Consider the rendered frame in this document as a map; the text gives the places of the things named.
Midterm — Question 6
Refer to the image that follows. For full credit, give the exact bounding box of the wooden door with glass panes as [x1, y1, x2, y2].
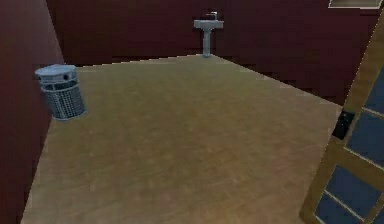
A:
[298, 9, 384, 224]

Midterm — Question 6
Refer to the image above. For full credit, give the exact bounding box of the perforated metal garbage can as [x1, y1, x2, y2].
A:
[34, 63, 88, 121]

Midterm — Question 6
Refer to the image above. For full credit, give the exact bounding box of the white pedestal sink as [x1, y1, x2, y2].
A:
[193, 18, 225, 58]

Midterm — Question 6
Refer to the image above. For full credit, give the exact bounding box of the pale framed window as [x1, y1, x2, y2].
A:
[327, 0, 384, 10]

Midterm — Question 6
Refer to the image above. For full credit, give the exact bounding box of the black door handle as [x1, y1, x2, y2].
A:
[331, 110, 356, 141]

